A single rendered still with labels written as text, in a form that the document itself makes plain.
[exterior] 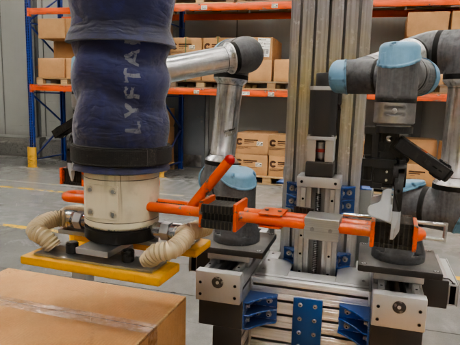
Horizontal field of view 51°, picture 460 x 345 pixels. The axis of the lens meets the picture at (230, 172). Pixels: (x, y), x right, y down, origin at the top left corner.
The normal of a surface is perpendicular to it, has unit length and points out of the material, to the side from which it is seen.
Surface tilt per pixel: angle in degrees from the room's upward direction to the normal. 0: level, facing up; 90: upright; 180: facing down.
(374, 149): 90
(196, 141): 90
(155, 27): 79
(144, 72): 70
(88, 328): 0
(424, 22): 90
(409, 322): 90
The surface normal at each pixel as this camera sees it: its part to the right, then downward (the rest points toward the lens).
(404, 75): -0.04, 0.16
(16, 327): 0.03, -0.99
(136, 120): 0.57, -0.12
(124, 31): 0.29, -0.21
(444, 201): -0.69, 0.07
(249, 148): -0.26, 0.16
